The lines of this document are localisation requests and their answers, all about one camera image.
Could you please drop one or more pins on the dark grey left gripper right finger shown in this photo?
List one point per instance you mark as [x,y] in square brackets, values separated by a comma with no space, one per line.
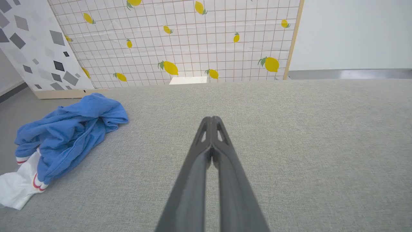
[236,193]

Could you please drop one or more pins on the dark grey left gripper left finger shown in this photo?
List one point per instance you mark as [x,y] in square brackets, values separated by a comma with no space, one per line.
[190,180]

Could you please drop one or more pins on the blue and white shirt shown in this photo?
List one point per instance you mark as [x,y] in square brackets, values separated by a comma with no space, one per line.
[70,129]

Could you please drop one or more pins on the grey fabric sofa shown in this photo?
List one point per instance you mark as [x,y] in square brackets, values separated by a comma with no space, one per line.
[322,161]

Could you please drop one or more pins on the white box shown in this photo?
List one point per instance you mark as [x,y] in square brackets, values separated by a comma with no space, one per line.
[188,80]

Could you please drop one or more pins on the lemon print partition screen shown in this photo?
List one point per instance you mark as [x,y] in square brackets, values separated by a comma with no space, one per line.
[193,48]

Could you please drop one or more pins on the grey diamond print panel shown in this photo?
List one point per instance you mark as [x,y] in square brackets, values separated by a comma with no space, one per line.
[32,48]

